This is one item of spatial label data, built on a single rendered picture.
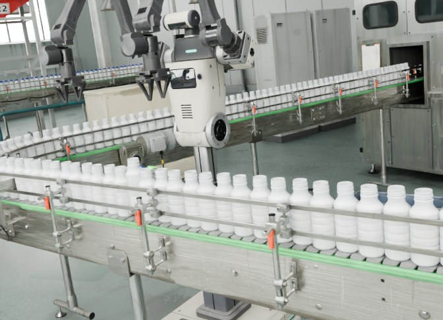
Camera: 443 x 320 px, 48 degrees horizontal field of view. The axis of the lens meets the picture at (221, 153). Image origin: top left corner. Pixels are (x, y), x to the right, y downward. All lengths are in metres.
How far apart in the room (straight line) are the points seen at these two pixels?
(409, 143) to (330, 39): 3.43
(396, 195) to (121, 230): 0.90
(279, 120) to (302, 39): 4.10
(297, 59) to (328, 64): 0.68
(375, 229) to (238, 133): 2.43
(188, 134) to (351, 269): 1.18
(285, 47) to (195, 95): 5.46
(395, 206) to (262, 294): 0.44
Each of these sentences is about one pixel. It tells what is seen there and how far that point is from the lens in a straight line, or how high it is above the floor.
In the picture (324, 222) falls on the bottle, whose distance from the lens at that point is 1.23.
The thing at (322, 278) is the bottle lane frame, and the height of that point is 0.94.
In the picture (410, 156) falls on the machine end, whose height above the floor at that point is 0.26.
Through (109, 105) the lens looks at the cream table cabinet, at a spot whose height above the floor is 1.02.
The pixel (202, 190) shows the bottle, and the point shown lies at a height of 1.12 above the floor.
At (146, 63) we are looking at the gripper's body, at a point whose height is 1.48.
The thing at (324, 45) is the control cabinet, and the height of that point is 1.34.
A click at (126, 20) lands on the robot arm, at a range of 2.24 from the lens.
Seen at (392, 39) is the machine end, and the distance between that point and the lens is 5.16.
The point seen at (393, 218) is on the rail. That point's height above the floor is 1.11.
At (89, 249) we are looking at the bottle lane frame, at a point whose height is 0.87.
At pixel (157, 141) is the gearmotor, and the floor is 1.00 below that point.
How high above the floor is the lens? 1.51
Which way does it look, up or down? 12 degrees down
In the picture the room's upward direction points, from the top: 7 degrees counter-clockwise
